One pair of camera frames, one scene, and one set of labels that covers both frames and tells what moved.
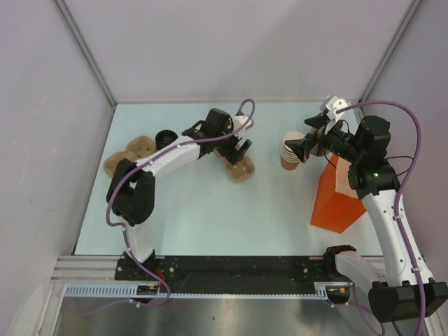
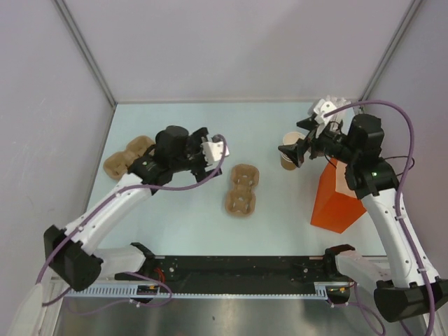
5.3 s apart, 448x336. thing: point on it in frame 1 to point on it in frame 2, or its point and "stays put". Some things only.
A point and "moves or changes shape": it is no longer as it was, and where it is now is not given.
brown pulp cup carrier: [138, 148] stays put
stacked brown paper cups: [290, 159] stays put
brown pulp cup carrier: [243, 170] moves or changes shape
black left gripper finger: [241, 152] to [200, 173]
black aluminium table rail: [225, 273] stays put
